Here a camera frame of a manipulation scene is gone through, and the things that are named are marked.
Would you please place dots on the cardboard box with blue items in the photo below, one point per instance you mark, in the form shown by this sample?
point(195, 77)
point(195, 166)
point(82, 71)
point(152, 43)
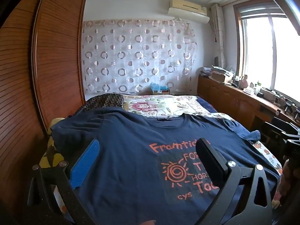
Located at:
point(159, 89)

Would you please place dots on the brown cardboard box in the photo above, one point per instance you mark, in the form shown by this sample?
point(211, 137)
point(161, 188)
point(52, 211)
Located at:
point(220, 76)

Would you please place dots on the black chair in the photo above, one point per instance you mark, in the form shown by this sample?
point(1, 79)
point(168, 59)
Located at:
point(276, 129)

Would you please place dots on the black circle patterned cloth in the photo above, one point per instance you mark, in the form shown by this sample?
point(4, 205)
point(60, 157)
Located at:
point(105, 100)

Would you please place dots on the navy printed t-shirt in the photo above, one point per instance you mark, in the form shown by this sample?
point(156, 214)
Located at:
point(131, 145)

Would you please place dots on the long wooden cabinet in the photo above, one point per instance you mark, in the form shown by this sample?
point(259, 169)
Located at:
point(234, 98)

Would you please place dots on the beige air conditioner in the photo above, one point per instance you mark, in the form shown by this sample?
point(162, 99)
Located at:
point(187, 9)

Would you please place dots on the wooden louvered wardrobe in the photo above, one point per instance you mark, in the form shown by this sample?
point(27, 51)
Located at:
point(54, 63)

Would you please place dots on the pile of papers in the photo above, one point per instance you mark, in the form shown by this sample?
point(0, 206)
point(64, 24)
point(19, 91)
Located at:
point(206, 71)

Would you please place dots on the floral blanket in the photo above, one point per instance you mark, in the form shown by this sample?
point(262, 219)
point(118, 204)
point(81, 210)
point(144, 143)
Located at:
point(152, 105)

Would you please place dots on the patterned window curtain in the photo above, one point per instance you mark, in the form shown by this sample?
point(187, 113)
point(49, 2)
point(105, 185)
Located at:
point(219, 35)

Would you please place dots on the tissue pack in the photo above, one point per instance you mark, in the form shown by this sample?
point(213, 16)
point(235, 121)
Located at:
point(249, 90)

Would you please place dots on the pink figurine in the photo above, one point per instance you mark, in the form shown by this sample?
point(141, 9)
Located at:
point(245, 80)

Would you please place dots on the orange fruit print sheet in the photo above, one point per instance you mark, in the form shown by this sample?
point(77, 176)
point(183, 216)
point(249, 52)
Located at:
point(264, 152)

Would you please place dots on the window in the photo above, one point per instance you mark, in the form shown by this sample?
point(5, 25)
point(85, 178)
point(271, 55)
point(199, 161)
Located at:
point(260, 51)

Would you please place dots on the black device stand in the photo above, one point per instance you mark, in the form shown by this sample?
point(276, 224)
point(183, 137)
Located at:
point(297, 114)
point(288, 106)

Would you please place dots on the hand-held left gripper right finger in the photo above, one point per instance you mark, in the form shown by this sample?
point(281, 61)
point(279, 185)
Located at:
point(208, 159)

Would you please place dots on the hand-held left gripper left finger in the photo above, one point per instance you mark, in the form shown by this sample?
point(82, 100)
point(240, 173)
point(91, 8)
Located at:
point(86, 164)

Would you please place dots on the sheer circle patterned wall curtain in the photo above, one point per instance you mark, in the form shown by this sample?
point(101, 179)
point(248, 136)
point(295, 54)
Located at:
point(140, 58)

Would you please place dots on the yellow plush toy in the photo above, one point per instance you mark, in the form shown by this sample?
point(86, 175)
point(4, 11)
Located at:
point(50, 154)

